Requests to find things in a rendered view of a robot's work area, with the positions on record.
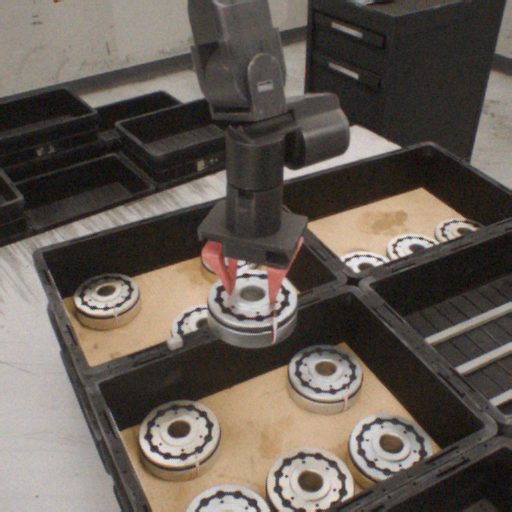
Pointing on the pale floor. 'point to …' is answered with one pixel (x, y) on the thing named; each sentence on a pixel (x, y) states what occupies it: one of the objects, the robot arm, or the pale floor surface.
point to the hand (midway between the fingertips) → (252, 290)
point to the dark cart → (405, 66)
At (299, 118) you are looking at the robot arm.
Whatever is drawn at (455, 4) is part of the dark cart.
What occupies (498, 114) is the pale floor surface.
